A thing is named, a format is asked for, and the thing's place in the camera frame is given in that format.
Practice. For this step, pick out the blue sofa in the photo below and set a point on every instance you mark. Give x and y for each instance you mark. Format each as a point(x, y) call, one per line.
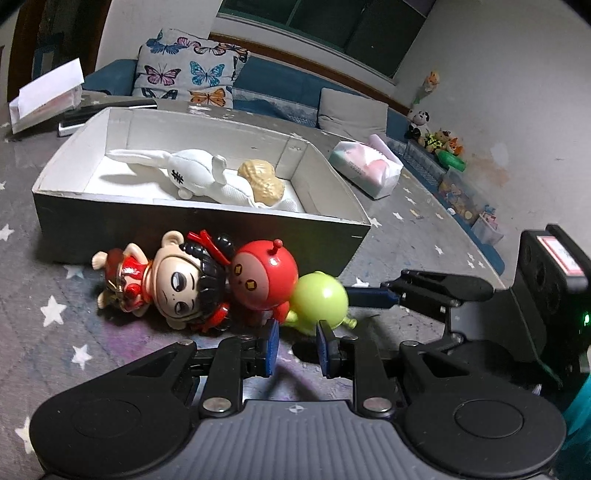
point(277, 81)

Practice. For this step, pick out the white paper box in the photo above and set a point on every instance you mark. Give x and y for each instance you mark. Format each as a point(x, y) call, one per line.
point(44, 99)

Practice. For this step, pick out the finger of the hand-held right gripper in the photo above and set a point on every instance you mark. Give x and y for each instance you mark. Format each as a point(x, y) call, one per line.
point(450, 341)
point(369, 296)

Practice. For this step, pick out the green round toy figure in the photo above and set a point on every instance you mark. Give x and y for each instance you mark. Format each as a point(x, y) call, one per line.
point(321, 297)

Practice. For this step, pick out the clear bin of toys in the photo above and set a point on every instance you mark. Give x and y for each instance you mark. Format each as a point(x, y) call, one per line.
point(461, 196)

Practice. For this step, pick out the grey cushion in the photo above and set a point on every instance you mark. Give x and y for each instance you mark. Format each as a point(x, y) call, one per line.
point(353, 113)

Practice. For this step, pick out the small clear storage box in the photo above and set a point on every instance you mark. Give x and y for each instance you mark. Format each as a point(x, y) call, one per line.
point(488, 228)

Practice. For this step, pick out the green plastic toy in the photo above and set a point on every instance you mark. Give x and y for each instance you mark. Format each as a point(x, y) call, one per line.
point(452, 160)

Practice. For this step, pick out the cardboard box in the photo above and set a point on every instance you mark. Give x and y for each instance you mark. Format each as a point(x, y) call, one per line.
point(138, 230)

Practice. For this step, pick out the black flat case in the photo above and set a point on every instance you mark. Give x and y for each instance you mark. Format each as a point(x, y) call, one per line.
point(83, 115)

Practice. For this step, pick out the red dress doll figure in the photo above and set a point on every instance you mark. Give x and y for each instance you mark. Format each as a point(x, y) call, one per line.
point(180, 286)

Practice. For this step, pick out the butterfly print pillow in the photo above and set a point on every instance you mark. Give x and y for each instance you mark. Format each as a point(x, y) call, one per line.
point(189, 69)

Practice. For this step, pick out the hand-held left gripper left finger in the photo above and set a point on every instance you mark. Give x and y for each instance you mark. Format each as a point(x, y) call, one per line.
point(272, 350)

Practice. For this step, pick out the beige peanut toy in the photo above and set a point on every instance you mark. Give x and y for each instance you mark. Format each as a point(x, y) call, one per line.
point(261, 182)

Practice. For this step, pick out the white plush rabbit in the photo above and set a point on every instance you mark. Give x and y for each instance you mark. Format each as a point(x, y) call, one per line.
point(194, 173)

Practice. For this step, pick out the orange fox plush toy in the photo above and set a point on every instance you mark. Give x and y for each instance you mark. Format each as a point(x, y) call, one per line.
point(431, 82)

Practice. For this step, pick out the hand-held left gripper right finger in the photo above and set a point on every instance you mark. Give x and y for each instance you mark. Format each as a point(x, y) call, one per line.
point(325, 353)

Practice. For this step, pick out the panda plush toy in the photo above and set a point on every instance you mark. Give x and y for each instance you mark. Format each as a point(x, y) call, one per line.
point(419, 123)

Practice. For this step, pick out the grey star-patterned mat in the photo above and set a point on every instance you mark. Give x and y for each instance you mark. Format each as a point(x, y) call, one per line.
point(55, 332)

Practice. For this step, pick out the wooden door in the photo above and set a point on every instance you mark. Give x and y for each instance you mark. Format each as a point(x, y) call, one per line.
point(51, 32)

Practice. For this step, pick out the red round robot toy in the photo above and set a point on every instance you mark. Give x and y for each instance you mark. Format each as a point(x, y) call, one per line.
point(265, 277)

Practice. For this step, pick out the window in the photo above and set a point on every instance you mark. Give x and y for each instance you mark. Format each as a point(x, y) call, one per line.
point(323, 21)

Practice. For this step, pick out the tissue pack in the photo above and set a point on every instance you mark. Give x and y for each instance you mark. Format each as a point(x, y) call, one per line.
point(364, 166)

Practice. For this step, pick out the pile of small plush toys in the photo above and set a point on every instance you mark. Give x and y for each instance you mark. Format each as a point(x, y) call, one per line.
point(443, 141)

